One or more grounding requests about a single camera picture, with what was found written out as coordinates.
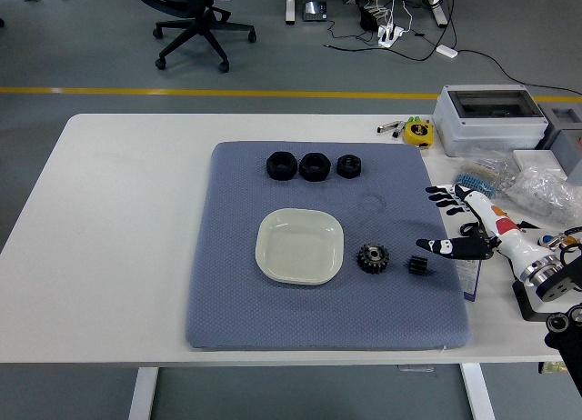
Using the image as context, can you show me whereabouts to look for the yellow tape measure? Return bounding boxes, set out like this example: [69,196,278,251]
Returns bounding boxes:
[403,121,436,149]

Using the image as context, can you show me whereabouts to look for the small black hex nut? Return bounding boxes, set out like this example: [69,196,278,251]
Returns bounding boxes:
[336,153,364,179]

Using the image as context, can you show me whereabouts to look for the white floor cable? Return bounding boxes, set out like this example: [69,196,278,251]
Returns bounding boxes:
[385,0,458,49]

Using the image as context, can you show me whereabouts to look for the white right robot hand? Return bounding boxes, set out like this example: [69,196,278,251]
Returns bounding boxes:
[416,183,552,275]

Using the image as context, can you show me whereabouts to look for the small black gear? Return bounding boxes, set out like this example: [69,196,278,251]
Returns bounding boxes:
[407,255,432,276]

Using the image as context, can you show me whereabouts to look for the large black hex nut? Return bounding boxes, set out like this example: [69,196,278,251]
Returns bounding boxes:
[298,151,335,183]
[265,150,300,182]

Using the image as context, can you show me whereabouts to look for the blue-grey quilted mat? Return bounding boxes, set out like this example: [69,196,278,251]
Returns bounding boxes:
[184,140,472,352]

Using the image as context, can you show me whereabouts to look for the black power brick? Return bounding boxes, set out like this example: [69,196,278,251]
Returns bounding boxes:
[359,5,381,31]

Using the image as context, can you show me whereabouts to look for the bag of clear parts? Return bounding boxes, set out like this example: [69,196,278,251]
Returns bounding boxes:
[505,165,582,226]

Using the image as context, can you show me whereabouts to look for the large black gear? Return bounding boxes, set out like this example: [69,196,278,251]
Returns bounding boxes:
[356,242,391,275]

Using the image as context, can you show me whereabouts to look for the white power strip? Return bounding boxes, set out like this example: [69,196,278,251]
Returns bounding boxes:
[376,24,406,48]

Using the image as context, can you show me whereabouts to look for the bag of blue resistors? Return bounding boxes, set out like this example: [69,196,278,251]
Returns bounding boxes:
[447,152,517,201]

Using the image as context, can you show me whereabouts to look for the black floor cable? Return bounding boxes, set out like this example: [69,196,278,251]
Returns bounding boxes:
[323,17,582,96]

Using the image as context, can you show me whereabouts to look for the white square plate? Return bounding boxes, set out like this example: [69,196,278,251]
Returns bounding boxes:
[255,207,346,287]

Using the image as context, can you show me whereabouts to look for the grey box with red button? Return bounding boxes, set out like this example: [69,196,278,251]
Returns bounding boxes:
[540,105,582,187]

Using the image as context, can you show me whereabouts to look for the white table leg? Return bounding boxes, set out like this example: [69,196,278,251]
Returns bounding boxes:
[128,367,160,420]
[458,363,497,420]

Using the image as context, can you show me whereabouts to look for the grey electrical enclosure box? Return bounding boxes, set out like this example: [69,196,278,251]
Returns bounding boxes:
[431,84,550,157]

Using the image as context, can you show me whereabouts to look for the black office chair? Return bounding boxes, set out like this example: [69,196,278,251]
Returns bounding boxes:
[135,0,258,74]

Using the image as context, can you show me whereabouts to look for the white flat box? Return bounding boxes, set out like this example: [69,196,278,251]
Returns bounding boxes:
[512,149,569,180]

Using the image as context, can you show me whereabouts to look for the black desk phone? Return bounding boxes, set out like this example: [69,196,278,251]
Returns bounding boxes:
[303,0,329,23]

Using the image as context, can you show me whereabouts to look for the purple printed card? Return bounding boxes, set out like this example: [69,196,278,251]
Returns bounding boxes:
[457,257,483,303]

